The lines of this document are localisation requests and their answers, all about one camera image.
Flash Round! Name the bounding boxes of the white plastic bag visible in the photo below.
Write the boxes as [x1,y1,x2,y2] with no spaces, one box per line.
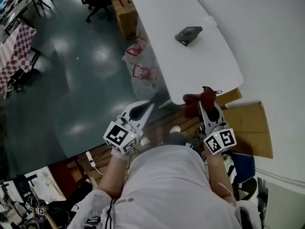
[30,167,67,203]

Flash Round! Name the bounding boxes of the person's right forearm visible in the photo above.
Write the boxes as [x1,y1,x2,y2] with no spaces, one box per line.
[204,148,237,204]

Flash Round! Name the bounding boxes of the person's left forearm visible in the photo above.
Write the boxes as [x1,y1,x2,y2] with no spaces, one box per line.
[97,148,134,199]

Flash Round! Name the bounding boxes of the narrow brown cardboard piece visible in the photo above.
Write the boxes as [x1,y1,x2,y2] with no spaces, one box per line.
[214,87,243,109]

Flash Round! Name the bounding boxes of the person's dark trouser legs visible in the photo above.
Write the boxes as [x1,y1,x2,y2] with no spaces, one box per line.
[163,132,203,156]

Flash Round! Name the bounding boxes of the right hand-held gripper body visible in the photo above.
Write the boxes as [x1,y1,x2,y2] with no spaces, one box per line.
[196,101,237,156]

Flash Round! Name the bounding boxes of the clear plastic bag red print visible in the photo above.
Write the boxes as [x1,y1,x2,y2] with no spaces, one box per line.
[122,37,168,98]

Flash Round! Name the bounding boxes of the dark red cloth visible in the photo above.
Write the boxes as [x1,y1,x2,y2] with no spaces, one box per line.
[183,86,223,119]

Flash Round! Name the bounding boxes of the person's left hand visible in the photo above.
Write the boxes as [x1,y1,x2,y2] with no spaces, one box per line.
[118,117,134,132]

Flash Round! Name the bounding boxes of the dark red cabinet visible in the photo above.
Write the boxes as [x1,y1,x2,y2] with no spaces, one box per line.
[49,160,93,198]

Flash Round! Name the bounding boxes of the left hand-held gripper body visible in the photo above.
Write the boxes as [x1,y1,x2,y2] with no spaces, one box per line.
[103,100,156,155]

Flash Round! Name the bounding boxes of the flattened brown cardboard sheet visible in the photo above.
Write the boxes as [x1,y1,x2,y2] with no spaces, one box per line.
[222,100,274,159]

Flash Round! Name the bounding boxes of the dark grey keypad device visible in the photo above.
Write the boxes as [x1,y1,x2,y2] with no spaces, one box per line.
[174,26,203,47]

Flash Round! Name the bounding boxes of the red white checkered cloth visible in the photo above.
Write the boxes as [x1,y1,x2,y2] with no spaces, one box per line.
[0,23,38,98]

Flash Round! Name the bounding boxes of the white power strip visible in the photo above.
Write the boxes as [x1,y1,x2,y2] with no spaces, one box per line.
[85,150,96,167]

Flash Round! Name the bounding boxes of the brown cardboard box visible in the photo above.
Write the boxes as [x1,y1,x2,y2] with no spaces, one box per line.
[110,0,141,41]

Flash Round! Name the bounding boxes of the spare hand-held gripper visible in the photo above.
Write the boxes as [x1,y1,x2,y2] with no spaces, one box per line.
[23,200,46,216]

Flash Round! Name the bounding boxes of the white jacket black stripe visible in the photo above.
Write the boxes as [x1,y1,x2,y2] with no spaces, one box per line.
[68,189,126,229]

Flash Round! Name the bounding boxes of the person's white shirt torso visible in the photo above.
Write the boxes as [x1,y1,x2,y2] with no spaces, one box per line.
[101,144,239,229]

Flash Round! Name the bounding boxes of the blue chair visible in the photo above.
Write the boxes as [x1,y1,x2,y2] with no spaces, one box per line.
[223,151,258,201]

